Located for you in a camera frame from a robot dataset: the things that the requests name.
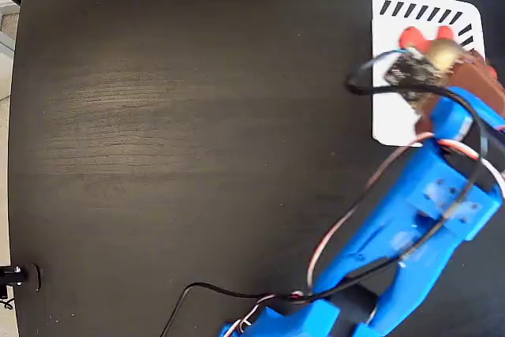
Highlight red turtle toy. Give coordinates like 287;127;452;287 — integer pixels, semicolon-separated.
398;25;499;78

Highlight white tray with black stripes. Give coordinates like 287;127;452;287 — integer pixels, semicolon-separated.
371;0;486;148

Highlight black table clamp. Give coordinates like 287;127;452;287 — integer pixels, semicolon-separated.
0;264;43;293

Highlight bare camera circuit board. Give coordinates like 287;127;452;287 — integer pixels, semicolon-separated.
384;47;449;107

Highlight black camera cable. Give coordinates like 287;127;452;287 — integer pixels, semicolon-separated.
159;49;492;337

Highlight red and white servo wires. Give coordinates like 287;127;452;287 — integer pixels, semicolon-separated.
235;131;505;334

